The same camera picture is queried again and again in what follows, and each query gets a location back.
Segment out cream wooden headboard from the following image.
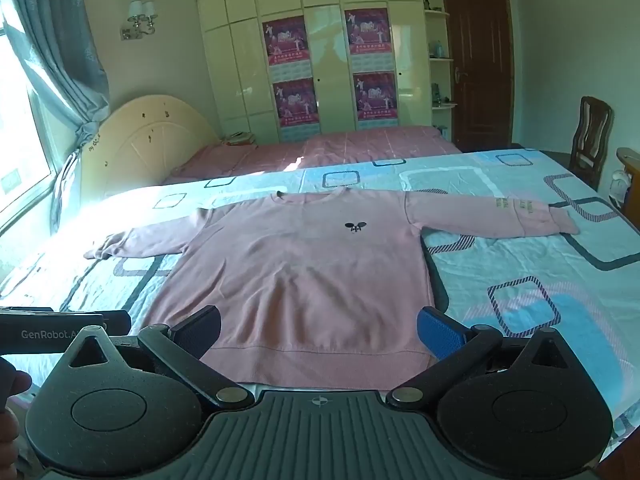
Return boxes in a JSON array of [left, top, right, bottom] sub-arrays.
[[80, 94, 221, 202]]

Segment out wall lamp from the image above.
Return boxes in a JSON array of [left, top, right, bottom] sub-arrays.
[[120, 0, 160, 41]]

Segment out wooden bed footboard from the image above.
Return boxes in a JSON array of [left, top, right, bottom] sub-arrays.
[[616, 147, 640, 236]]

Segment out pink checked bed cover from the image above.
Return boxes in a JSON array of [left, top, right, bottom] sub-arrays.
[[162, 126, 463, 186]]

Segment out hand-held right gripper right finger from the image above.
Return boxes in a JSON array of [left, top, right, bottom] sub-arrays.
[[386, 306, 568, 407]]

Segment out dark brown door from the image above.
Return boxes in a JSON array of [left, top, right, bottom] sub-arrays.
[[442, 0, 516, 154]]

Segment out cream corner shelves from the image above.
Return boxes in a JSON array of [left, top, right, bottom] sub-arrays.
[[423, 0, 459, 142]]

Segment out pink sweatshirt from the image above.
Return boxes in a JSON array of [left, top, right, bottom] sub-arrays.
[[84, 187, 581, 392]]

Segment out patterned light blue bed sheet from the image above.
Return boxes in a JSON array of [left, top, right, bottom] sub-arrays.
[[0, 149, 640, 443]]

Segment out dark wooden chair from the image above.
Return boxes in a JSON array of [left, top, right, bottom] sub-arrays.
[[570, 96, 615, 191]]

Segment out grey blue curtain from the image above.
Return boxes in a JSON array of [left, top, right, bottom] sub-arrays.
[[2, 0, 111, 196]]

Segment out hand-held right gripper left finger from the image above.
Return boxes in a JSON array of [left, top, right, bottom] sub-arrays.
[[67, 305, 256, 409]]

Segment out cream wardrobe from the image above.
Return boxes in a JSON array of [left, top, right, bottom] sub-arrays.
[[191, 0, 538, 145]]

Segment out window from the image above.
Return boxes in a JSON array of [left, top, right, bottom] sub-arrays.
[[0, 15, 57, 213]]

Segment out pink wall poster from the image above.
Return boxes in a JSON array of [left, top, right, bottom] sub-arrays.
[[344, 8, 391, 71], [262, 16, 309, 69], [272, 78, 319, 142], [352, 72, 399, 129]]

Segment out person's left hand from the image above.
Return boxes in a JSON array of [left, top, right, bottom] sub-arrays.
[[0, 360, 33, 466]]

